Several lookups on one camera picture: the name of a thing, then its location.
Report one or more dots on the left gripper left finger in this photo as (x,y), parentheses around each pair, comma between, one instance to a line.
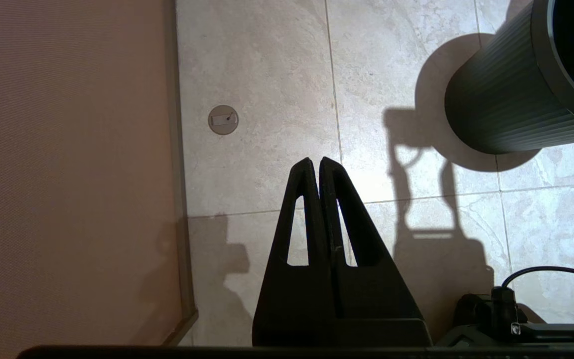
(292,304)

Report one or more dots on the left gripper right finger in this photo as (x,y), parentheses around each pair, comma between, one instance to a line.
(381,304)

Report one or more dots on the black round trash bin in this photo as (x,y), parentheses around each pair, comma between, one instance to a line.
(506,94)

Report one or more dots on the round metal floor cap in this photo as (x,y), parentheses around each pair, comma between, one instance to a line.
(223,119)

